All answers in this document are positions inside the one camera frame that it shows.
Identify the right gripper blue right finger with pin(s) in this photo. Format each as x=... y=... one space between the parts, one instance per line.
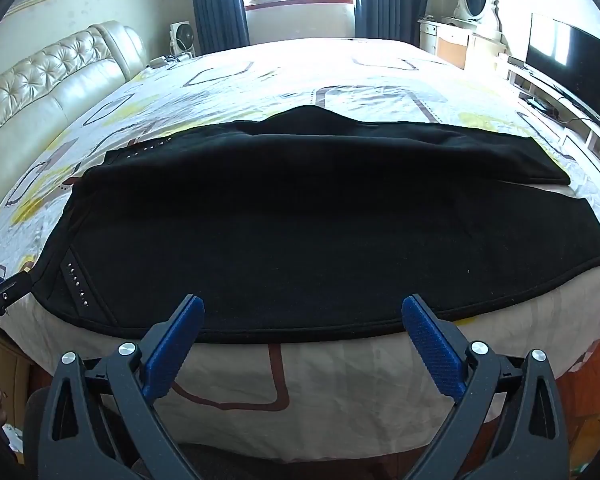
x=444 y=364

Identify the white dresser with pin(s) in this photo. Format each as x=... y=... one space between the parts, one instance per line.
x=459 y=44

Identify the white tv stand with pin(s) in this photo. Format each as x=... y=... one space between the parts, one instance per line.
x=569 y=122

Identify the patterned white bed sheet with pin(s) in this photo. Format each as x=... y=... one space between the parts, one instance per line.
x=297 y=402

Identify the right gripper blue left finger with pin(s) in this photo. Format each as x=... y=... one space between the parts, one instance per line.
x=166 y=345

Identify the black flat television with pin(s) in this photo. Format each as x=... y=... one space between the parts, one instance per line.
x=567 y=55

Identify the white box fan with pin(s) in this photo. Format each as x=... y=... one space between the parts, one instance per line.
x=182 y=38

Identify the black pants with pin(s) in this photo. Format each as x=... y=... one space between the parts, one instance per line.
x=310 y=226

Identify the left blue curtain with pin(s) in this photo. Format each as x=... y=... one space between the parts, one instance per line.
x=221 y=25

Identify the cream tufted leather headboard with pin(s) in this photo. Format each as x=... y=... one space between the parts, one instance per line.
x=46 y=92

